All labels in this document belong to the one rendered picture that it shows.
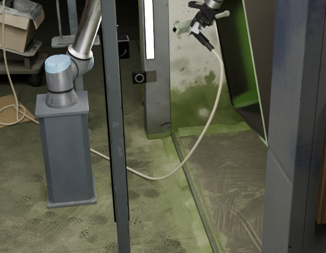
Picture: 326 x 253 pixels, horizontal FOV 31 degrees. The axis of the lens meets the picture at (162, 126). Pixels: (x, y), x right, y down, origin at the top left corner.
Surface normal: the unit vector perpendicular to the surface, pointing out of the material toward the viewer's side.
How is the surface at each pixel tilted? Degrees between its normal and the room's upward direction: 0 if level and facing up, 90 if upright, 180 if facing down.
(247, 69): 90
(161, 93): 90
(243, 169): 0
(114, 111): 90
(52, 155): 90
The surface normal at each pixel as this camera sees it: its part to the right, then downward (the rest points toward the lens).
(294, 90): -0.99, 0.09
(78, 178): 0.15, 0.43
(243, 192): -0.03, -0.90
